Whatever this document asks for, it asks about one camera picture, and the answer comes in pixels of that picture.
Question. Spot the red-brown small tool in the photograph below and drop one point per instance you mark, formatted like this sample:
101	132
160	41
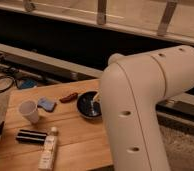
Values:
69	98

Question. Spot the white squeeze bottle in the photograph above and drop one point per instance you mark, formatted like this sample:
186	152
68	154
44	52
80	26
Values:
49	150

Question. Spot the blue sponge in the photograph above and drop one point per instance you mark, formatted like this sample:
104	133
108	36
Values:
46	104

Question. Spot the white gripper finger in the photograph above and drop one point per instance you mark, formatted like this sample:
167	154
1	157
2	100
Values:
96	98

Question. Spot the dark ceramic bowl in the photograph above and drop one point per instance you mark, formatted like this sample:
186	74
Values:
87	107

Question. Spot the black rectangular box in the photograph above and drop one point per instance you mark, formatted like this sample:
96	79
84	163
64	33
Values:
28	136

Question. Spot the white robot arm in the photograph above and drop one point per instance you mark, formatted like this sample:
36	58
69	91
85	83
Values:
129	89

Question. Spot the white paper cup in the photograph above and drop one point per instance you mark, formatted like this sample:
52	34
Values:
28	109

